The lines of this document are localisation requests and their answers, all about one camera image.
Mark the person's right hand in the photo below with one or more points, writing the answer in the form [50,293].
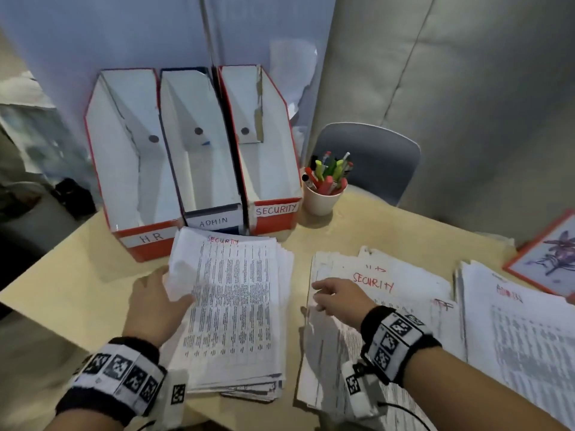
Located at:
[348,302]

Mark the person's left hand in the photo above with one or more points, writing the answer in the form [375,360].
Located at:
[150,314]

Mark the unsorted paper pile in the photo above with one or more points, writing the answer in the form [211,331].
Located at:
[404,282]

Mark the security paper pile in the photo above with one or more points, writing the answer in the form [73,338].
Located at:
[269,381]

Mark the black admin file box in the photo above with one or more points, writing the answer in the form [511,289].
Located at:
[197,166]

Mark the admin paper pile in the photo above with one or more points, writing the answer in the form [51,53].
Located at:
[516,336]

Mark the person's right forearm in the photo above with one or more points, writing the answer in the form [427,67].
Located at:
[476,395]

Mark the person's left forearm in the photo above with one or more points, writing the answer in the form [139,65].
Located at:
[85,421]

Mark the black left wristband with markers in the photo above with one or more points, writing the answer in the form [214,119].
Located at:
[112,372]

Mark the white pen cup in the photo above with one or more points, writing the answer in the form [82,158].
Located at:
[321,204]

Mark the bunch of coloured markers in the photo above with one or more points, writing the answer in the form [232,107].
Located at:
[325,175]

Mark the black bag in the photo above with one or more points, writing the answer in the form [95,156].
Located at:
[74,197]

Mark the grey chair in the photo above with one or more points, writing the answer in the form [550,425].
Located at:
[377,157]

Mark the small white container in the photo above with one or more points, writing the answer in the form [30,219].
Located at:
[496,240]

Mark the orange framed flower drawing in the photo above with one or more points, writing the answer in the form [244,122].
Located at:
[546,260]

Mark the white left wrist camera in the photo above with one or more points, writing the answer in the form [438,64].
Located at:
[175,397]

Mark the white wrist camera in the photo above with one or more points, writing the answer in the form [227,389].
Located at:
[175,397]
[357,392]

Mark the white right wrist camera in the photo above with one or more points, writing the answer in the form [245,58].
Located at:
[357,392]

